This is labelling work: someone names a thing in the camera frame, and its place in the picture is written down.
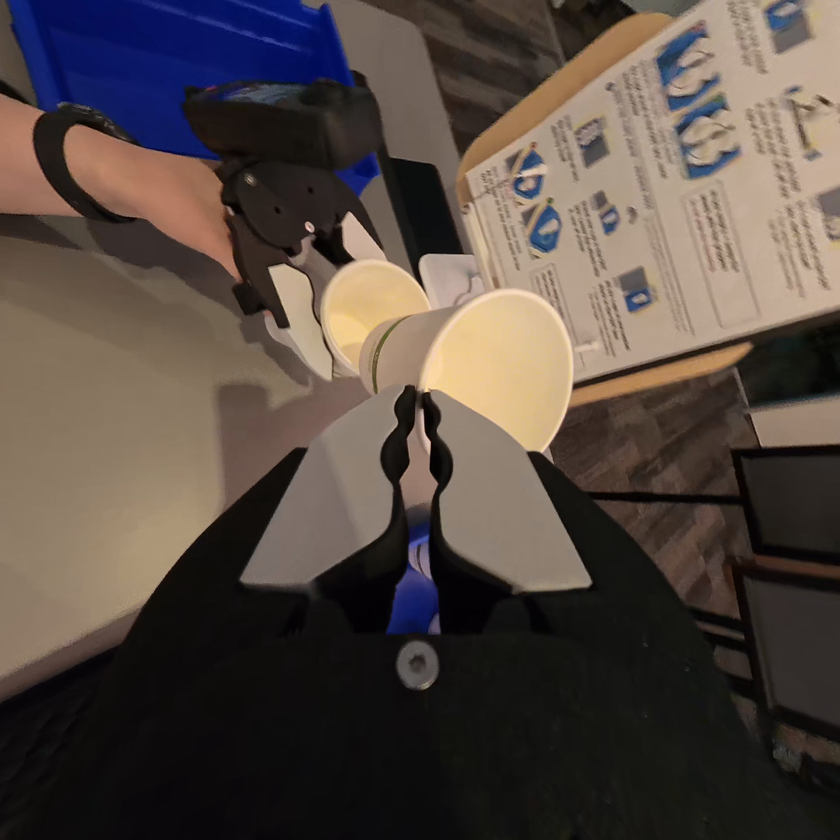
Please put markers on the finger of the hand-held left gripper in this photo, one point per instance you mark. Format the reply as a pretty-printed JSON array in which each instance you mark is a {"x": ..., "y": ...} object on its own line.
[
  {"x": 295, "y": 309},
  {"x": 357, "y": 243}
]

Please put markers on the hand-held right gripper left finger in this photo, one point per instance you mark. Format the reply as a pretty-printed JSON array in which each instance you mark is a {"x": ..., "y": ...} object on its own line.
[{"x": 322, "y": 519}]

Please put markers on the blue plastic bin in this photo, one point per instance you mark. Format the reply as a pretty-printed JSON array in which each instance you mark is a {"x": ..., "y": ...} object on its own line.
[
  {"x": 414, "y": 584},
  {"x": 131, "y": 53}
]

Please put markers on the instruction sheet on wooden stand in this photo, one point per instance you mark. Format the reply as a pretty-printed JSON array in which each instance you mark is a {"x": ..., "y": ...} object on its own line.
[{"x": 525, "y": 112}]

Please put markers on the printed instruction sign board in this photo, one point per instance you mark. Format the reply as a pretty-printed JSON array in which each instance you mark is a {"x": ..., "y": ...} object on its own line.
[{"x": 683, "y": 171}]

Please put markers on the black wristband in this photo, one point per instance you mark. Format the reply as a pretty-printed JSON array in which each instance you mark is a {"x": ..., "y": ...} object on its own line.
[{"x": 50, "y": 171}]

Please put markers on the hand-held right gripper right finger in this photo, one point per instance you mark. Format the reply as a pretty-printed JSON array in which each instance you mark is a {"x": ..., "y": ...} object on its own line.
[{"x": 505, "y": 519}]

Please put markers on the black flat mat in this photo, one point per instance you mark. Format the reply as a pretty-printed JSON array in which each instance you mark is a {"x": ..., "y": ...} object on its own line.
[{"x": 420, "y": 210}]

